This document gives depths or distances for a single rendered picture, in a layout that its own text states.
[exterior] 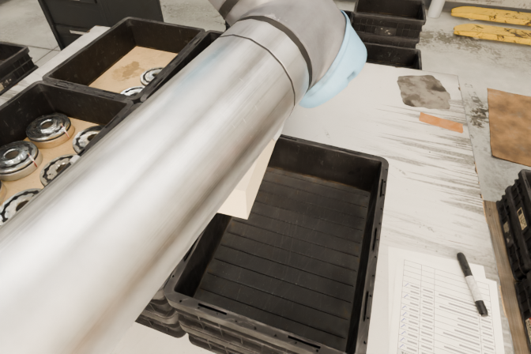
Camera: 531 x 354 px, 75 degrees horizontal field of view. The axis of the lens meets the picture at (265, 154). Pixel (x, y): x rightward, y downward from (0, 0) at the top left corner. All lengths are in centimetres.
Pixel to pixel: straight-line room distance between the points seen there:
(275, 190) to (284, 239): 13
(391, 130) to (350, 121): 13
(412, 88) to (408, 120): 18
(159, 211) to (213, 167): 4
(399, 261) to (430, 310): 11
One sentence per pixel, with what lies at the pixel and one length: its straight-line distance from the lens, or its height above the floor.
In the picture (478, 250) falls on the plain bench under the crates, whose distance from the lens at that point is 98.
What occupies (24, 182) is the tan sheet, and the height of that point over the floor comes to 83.
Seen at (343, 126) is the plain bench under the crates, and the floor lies 70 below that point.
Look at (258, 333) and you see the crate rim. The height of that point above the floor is 93.
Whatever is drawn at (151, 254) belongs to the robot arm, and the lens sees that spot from 17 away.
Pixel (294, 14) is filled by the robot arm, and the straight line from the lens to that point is 26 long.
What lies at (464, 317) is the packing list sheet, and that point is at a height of 70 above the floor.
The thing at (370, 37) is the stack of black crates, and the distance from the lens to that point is 224.
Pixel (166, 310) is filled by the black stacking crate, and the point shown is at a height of 83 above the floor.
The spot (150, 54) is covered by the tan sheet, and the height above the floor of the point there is 83.
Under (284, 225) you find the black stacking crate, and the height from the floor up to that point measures 83.
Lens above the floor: 144
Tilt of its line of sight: 46 degrees down
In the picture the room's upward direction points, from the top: straight up
